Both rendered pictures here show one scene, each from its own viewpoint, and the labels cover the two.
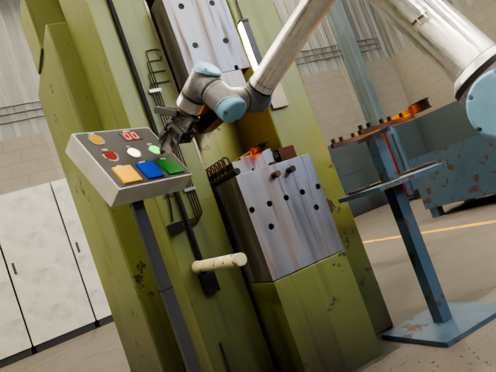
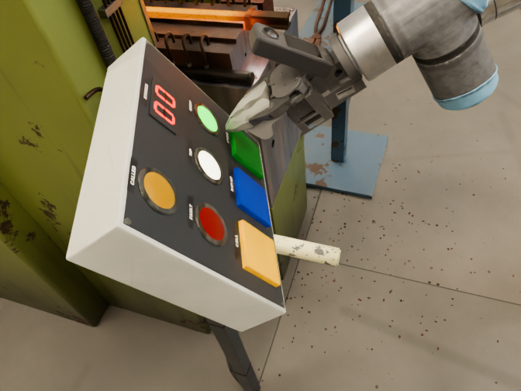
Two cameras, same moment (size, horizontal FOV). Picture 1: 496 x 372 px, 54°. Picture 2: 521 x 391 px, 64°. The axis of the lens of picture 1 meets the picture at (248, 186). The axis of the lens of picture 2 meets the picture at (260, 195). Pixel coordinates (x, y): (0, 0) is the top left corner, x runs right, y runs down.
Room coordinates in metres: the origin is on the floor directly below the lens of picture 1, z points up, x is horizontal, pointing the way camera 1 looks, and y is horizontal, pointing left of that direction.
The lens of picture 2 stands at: (1.30, 0.52, 1.50)
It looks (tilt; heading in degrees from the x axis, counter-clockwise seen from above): 50 degrees down; 324
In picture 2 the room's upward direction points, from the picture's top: 11 degrees counter-clockwise
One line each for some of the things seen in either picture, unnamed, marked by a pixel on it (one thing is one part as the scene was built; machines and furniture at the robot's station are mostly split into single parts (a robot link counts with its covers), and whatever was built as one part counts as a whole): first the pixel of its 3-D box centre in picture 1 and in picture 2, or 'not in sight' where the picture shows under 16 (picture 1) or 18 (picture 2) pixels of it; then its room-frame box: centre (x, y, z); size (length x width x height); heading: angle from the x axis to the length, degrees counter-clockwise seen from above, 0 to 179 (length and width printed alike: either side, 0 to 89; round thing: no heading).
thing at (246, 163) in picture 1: (234, 173); (170, 33); (2.24, 0.04, 0.96); 0.42 x 0.20 x 0.09; 28
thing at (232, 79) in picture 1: (208, 100); not in sight; (2.24, 0.04, 1.32); 0.42 x 0.20 x 0.10; 28
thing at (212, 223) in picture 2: (110, 156); (211, 223); (1.60, 0.40, 1.09); 0.05 x 0.03 x 0.04; 118
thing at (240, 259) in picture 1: (217, 263); (252, 238); (1.82, 0.21, 0.62); 0.44 x 0.05 x 0.05; 28
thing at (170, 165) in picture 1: (170, 167); (244, 153); (1.73, 0.24, 1.01); 0.07 x 0.05 x 0.07; 143
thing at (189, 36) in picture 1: (198, 50); not in sight; (2.26, 0.00, 1.56); 0.42 x 0.39 x 0.40; 28
